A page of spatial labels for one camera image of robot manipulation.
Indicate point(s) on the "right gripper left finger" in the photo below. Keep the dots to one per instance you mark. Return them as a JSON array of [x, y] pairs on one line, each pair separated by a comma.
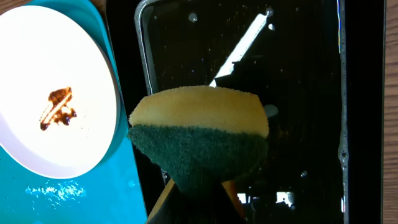
[[161, 200]]

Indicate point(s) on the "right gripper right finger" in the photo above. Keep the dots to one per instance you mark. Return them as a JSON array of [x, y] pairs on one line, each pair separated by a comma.
[[230, 189]]

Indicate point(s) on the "yellow green sponge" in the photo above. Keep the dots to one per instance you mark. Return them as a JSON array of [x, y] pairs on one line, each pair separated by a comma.
[[201, 135]]

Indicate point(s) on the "teal plastic tray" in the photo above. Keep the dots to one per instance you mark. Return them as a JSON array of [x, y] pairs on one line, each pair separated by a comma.
[[109, 193]]

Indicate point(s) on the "black water tray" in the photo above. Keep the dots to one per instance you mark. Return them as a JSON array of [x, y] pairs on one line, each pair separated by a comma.
[[316, 65]]

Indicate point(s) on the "white plate with sauce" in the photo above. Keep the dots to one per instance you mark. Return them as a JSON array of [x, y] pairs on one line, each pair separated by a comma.
[[59, 97]]

